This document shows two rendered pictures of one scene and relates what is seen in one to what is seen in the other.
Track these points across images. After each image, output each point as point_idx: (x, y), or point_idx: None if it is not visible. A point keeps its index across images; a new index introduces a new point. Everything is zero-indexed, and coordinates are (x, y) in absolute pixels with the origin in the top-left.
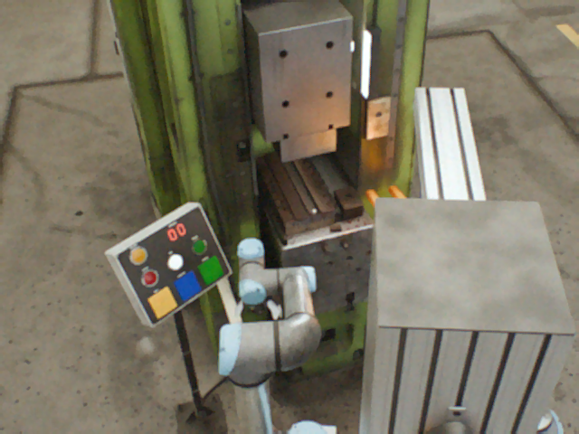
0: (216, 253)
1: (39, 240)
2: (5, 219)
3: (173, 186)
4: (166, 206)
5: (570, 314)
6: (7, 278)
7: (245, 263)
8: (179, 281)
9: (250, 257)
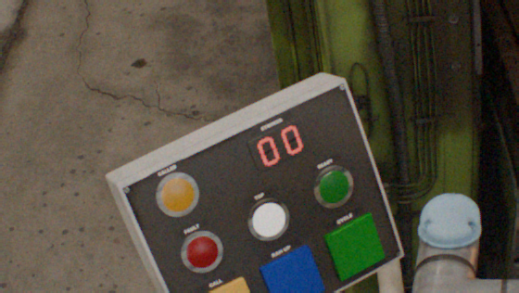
0: (373, 208)
1: (66, 109)
2: (25, 65)
3: (307, 29)
4: (290, 70)
5: None
6: (10, 172)
7: (432, 259)
8: (273, 268)
9: (446, 244)
